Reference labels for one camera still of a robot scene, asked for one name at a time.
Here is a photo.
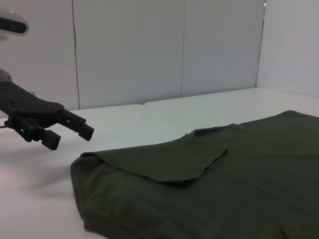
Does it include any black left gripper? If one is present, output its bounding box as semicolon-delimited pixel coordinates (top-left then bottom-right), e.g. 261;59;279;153
0;81;95;151

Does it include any dark green t-shirt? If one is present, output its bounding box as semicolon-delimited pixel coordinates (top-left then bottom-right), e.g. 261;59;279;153
70;110;319;239

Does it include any white robot head camera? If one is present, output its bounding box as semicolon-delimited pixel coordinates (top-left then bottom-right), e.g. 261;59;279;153
0;6;30;40

